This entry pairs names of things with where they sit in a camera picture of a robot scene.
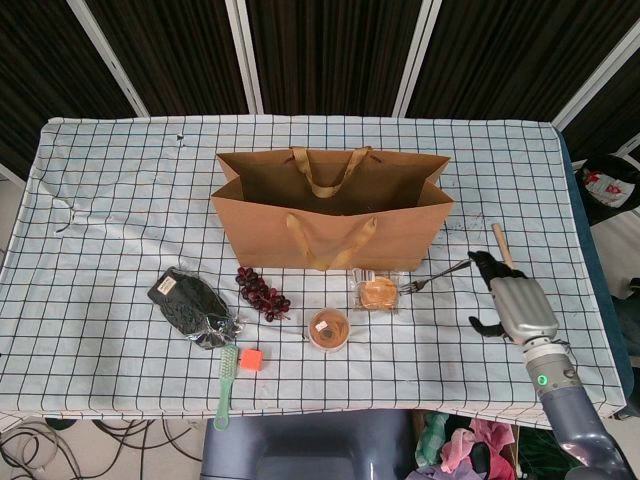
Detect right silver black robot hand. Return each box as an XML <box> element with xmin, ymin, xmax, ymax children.
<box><xmin>467</xmin><ymin>249</ymin><xmax>560</xmax><ymax>346</ymax></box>

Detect round cookie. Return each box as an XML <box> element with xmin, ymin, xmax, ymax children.
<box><xmin>349</xmin><ymin>267</ymin><xmax>404</xmax><ymax>314</ymax></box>

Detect clear jar of rubber bands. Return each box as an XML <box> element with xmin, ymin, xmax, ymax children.
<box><xmin>307</xmin><ymin>308</ymin><xmax>351</xmax><ymax>354</ymax></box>

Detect dark red grape bunch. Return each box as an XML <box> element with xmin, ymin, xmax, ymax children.
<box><xmin>235</xmin><ymin>266</ymin><xmax>292</xmax><ymax>324</ymax></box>

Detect brown paper shopping bag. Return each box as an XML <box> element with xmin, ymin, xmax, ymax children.
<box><xmin>209</xmin><ymin>145</ymin><xmax>455</xmax><ymax>273</ymax></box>

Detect wooden stick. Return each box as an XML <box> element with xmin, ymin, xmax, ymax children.
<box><xmin>491</xmin><ymin>223</ymin><xmax>516</xmax><ymax>269</ymax></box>

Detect metal fork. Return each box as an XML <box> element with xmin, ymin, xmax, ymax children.
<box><xmin>399</xmin><ymin>258</ymin><xmax>474</xmax><ymax>296</ymax></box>

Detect dark green cloth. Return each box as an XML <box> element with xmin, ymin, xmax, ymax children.
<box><xmin>519</xmin><ymin>427</ymin><xmax>581</xmax><ymax>474</ymax></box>

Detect pile of coloured clothes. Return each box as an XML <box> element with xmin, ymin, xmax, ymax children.
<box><xmin>414</xmin><ymin>410</ymin><xmax>521</xmax><ymax>480</ymax></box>

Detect blue-grey robot torso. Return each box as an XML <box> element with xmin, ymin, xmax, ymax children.
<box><xmin>199</xmin><ymin>409</ymin><xmax>416</xmax><ymax>480</ymax></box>

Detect orange cube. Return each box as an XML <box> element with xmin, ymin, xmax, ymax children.
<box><xmin>238</xmin><ymin>348</ymin><xmax>265</xmax><ymax>374</ymax></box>

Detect green white-bristle brush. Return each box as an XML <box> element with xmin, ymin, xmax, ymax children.
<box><xmin>213</xmin><ymin>344</ymin><xmax>240</xmax><ymax>432</ymax></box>

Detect black item in clear packet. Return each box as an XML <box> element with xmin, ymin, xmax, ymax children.
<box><xmin>147</xmin><ymin>266</ymin><xmax>246</xmax><ymax>354</ymax></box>

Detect white black-checked tablecloth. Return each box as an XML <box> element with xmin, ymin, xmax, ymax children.
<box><xmin>0</xmin><ymin>114</ymin><xmax>629</xmax><ymax>431</ymax></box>

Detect white partition frame post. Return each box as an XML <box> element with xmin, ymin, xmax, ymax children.
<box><xmin>392</xmin><ymin>0</ymin><xmax>444</xmax><ymax>117</ymax></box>
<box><xmin>67</xmin><ymin>0</ymin><xmax>149</xmax><ymax>119</ymax></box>
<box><xmin>224</xmin><ymin>0</ymin><xmax>265</xmax><ymax>115</ymax></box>
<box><xmin>552</xmin><ymin>19</ymin><xmax>640</xmax><ymax>131</ymax></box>

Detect black floor cables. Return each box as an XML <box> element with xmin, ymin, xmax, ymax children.
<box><xmin>0</xmin><ymin>417</ymin><xmax>201</xmax><ymax>480</ymax></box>

